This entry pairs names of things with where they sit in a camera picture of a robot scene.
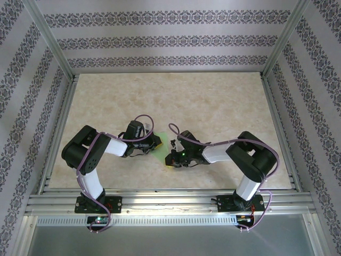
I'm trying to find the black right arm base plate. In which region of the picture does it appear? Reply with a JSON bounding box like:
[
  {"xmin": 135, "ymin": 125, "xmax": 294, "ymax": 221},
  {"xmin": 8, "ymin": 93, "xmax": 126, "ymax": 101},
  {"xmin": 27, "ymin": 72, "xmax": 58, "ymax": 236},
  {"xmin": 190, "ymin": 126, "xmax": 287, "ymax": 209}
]
[{"xmin": 217, "ymin": 194, "xmax": 265, "ymax": 213}]

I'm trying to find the light green paper sheet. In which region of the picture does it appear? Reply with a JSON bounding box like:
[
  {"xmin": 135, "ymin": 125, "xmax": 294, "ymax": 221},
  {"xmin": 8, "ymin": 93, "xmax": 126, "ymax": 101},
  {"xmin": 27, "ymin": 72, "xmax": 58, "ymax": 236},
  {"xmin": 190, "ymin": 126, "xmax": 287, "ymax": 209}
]
[{"xmin": 151, "ymin": 132, "xmax": 171, "ymax": 163}]

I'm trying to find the grey metal sheet panel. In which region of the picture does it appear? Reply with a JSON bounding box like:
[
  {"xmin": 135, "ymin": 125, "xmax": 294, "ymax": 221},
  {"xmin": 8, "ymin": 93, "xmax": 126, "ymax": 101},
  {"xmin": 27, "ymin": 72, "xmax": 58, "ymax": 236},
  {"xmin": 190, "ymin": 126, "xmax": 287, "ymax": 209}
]
[{"xmin": 22, "ymin": 214, "xmax": 320, "ymax": 256}]

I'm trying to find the aluminium mounting rail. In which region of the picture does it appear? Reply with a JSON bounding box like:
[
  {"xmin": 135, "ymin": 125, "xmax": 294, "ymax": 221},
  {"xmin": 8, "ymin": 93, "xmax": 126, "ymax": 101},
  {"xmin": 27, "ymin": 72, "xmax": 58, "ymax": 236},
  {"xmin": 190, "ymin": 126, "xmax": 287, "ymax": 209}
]
[{"xmin": 25, "ymin": 189, "xmax": 316, "ymax": 214}]

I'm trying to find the aluminium frame post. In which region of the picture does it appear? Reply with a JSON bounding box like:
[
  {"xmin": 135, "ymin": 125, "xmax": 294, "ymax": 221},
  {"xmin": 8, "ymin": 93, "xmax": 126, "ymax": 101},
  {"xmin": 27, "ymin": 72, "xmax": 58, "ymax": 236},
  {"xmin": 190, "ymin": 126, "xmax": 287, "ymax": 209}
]
[
  {"xmin": 25, "ymin": 0, "xmax": 75, "ymax": 81},
  {"xmin": 262, "ymin": 0, "xmax": 313, "ymax": 79}
]

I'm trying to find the small controller board green light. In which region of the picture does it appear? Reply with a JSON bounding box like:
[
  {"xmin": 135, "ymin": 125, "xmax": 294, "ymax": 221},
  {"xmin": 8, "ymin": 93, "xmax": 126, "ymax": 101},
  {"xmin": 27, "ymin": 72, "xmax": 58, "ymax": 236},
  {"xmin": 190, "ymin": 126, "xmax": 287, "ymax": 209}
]
[{"xmin": 87, "ymin": 216, "xmax": 109, "ymax": 225}]

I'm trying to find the slotted grey cable duct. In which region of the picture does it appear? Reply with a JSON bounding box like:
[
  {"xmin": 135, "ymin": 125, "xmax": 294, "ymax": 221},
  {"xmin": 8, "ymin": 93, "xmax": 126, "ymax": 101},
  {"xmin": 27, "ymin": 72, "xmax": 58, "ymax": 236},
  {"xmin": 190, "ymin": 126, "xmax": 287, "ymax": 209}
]
[{"xmin": 36, "ymin": 215, "xmax": 238, "ymax": 226}]

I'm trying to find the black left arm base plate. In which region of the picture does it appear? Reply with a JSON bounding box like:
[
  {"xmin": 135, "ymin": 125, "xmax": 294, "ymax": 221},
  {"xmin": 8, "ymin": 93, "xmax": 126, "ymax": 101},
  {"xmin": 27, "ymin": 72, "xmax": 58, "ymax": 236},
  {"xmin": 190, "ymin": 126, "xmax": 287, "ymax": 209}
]
[{"xmin": 74, "ymin": 196, "xmax": 123, "ymax": 214}]

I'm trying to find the thin black left gripper cable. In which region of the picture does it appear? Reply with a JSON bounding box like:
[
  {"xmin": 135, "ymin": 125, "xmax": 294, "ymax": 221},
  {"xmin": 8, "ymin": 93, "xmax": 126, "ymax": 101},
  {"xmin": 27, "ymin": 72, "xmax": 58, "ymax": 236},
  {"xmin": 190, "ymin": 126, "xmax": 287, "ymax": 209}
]
[{"xmin": 129, "ymin": 150, "xmax": 150, "ymax": 159}]

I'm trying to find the aluminium side rail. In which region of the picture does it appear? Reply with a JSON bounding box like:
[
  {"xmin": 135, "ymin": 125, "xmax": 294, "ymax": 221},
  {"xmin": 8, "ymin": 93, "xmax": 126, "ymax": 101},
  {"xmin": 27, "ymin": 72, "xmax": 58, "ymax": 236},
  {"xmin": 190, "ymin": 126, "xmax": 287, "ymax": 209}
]
[
  {"xmin": 38, "ymin": 74, "xmax": 80, "ymax": 193},
  {"xmin": 260, "ymin": 73, "xmax": 304, "ymax": 193}
]

